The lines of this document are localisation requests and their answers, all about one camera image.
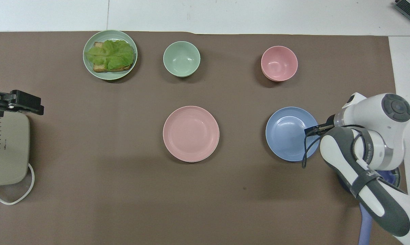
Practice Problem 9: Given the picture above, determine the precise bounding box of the green lettuce leaf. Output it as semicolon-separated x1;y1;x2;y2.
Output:
86;39;135;70

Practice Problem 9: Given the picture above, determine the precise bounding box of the white power cable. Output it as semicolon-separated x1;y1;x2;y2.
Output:
0;163;35;206

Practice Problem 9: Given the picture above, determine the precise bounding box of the pink plate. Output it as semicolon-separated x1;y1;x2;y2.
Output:
163;105;220;163

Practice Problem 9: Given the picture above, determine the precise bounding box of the black cable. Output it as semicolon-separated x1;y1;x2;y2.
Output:
302;124;335;169

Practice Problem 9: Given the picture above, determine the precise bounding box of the green plate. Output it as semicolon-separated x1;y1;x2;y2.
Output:
83;30;138;81

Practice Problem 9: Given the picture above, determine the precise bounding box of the toast slice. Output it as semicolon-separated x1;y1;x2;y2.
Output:
93;42;134;73

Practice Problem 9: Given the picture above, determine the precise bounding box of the blue plate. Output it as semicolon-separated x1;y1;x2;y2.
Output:
265;107;320;162

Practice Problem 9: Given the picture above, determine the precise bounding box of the lavender frying pan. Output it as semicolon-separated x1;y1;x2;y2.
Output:
338;166;402;245

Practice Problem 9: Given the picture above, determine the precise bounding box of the green bowl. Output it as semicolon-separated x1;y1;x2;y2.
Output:
163;41;201;78

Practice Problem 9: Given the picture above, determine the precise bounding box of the pink bowl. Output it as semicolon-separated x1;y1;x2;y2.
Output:
261;46;298;82

